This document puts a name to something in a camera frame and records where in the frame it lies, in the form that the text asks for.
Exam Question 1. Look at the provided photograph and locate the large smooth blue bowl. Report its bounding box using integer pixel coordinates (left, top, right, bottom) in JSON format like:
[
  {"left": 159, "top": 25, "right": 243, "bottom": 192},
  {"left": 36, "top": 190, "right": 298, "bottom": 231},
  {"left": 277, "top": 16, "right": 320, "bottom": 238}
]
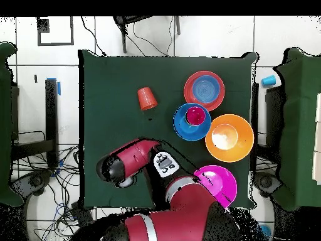
[{"left": 172, "top": 102, "right": 212, "bottom": 142}]

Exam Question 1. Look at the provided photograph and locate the orange plastic cup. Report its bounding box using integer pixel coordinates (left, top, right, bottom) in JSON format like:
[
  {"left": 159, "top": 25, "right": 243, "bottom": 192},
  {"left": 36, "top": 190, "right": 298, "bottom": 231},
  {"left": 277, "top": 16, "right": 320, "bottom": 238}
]
[{"left": 137, "top": 87, "right": 159, "bottom": 112}]

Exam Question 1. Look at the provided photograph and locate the magenta plastic cup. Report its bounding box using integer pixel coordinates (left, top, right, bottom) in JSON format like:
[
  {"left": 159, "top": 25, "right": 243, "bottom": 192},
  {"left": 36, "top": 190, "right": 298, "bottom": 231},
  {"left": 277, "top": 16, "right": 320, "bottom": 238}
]
[{"left": 185, "top": 105, "right": 207, "bottom": 126}]

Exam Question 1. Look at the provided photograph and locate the orange-red plastic bowl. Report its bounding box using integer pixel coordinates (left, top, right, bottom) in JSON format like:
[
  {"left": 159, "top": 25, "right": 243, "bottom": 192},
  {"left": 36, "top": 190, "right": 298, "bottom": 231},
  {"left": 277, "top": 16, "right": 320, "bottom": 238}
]
[{"left": 183, "top": 70, "right": 226, "bottom": 112}]

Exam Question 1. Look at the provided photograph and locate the small ringed blue bowl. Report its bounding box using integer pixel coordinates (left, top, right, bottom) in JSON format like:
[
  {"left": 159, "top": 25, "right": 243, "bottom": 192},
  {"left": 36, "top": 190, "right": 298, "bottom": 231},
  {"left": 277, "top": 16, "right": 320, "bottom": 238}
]
[{"left": 192, "top": 75, "right": 221, "bottom": 104}]

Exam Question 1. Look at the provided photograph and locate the white box stack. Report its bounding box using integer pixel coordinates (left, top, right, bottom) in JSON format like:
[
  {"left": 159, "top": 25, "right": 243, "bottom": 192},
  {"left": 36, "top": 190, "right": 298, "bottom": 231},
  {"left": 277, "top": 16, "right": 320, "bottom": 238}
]
[{"left": 312, "top": 92, "right": 321, "bottom": 185}]

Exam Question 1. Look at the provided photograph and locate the dark green tablecloth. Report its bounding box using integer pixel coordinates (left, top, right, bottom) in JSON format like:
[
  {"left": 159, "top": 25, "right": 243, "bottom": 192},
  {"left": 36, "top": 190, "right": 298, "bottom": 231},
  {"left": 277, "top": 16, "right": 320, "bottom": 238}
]
[{"left": 76, "top": 49, "right": 259, "bottom": 210}]

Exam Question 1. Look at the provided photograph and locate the large yellow-orange plastic bowl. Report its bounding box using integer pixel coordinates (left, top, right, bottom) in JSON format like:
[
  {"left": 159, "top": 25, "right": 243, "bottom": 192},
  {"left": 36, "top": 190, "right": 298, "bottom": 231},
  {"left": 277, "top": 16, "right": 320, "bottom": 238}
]
[{"left": 204, "top": 114, "right": 255, "bottom": 163}]

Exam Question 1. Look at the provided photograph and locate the large pink plastic bowl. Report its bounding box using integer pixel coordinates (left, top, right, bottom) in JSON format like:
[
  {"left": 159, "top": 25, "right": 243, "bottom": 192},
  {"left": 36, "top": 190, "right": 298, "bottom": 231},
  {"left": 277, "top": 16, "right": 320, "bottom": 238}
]
[{"left": 193, "top": 164, "right": 238, "bottom": 209}]

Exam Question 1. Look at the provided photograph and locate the black power strip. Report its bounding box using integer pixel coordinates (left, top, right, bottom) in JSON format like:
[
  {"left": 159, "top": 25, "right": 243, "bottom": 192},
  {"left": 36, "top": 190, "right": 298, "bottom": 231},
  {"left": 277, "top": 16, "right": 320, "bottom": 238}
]
[{"left": 70, "top": 200, "right": 95, "bottom": 227}]

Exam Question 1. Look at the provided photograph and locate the blue plastic cup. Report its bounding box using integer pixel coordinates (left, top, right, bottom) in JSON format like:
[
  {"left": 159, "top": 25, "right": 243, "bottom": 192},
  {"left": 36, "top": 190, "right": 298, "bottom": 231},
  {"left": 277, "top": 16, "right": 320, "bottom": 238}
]
[
  {"left": 259, "top": 224, "right": 273, "bottom": 241},
  {"left": 261, "top": 74, "right": 276, "bottom": 87}
]

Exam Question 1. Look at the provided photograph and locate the green cloth side table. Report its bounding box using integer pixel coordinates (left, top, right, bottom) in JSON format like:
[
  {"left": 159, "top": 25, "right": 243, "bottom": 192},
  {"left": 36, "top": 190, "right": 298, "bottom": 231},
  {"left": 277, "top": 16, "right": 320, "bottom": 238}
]
[
  {"left": 271, "top": 47, "right": 321, "bottom": 212},
  {"left": 0, "top": 41, "right": 24, "bottom": 208}
]

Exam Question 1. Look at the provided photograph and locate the tangle of cables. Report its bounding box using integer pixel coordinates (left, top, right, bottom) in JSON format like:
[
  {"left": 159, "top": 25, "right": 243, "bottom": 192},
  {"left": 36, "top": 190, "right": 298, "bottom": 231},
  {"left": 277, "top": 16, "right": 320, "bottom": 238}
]
[{"left": 12, "top": 144, "right": 101, "bottom": 241}]

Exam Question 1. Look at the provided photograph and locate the black camera tripod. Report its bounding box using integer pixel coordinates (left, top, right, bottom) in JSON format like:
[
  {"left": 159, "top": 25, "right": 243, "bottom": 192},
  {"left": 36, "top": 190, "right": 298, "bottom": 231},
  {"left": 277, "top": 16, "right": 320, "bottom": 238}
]
[{"left": 112, "top": 16, "right": 181, "bottom": 54}]

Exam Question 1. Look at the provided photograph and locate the black table frame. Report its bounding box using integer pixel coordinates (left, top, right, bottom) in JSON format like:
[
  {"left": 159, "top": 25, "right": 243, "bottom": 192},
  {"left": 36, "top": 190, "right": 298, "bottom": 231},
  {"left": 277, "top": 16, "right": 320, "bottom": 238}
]
[
  {"left": 250, "top": 82, "right": 285, "bottom": 164},
  {"left": 11, "top": 78, "right": 60, "bottom": 168}
]

